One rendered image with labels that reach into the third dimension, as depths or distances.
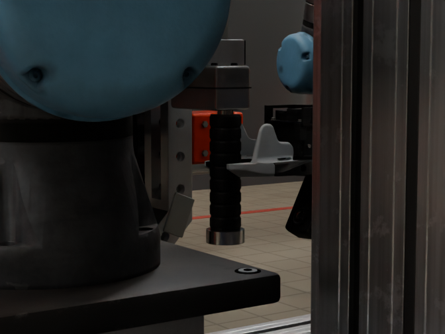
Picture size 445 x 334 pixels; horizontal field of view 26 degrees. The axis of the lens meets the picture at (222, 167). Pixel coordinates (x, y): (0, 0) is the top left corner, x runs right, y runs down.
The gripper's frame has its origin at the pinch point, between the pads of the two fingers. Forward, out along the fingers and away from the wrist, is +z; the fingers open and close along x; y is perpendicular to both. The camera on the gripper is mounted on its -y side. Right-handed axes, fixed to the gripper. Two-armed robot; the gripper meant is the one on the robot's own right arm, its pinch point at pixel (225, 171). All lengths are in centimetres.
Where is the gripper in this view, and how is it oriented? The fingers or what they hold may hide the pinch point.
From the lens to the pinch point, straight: 109.6
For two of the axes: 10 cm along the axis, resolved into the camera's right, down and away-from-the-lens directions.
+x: 6.1, 0.8, -7.9
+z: -8.0, 0.6, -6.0
